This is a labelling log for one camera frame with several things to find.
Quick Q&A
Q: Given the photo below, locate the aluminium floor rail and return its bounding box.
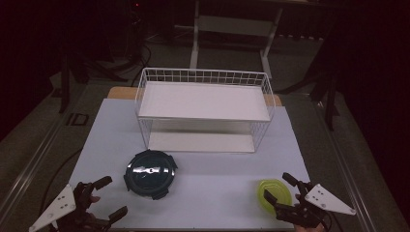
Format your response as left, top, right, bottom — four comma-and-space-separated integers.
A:
310, 95, 376, 232
0, 85, 88, 223

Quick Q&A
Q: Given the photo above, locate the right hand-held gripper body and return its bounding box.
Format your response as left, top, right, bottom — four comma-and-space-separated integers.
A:
275, 182, 357, 228

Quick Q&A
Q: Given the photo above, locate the black floor cable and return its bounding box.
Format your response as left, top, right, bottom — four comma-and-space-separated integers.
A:
40, 147, 84, 214

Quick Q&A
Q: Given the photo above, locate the yellow-green plastic bowl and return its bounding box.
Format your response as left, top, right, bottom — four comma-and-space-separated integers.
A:
256, 179, 294, 216

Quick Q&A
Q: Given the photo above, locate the white wire shelf rack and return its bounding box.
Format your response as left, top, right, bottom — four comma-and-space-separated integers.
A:
133, 67, 277, 155

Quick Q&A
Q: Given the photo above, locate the light blue table mat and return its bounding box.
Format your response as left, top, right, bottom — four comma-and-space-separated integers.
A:
66, 98, 315, 230

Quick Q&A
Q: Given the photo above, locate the right hand-held gripper cable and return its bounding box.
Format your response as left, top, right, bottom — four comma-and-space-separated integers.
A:
322, 211, 337, 232

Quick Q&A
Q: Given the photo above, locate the bundle of black cables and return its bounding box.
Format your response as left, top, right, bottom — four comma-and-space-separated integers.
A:
127, 18, 153, 86

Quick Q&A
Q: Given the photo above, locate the person's left hand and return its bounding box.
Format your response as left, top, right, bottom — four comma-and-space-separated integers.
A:
84, 194, 109, 232

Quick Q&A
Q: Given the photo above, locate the black upright stand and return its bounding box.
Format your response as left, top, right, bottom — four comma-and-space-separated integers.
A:
323, 69, 340, 131

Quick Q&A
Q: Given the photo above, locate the dark teal round lidded container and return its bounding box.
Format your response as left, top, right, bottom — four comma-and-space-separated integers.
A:
123, 149, 179, 201

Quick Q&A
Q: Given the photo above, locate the black rectangular floor bracket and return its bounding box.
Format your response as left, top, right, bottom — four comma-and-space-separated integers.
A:
66, 112, 90, 127

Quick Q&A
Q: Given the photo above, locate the white metal table frame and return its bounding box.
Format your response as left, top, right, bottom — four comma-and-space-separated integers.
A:
189, 0, 284, 80

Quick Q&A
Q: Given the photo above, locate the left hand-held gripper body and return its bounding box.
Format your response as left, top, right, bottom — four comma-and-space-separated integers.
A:
28, 181, 112, 232

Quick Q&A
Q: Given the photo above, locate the person's right hand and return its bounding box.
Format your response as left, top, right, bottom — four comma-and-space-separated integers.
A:
294, 192, 326, 232

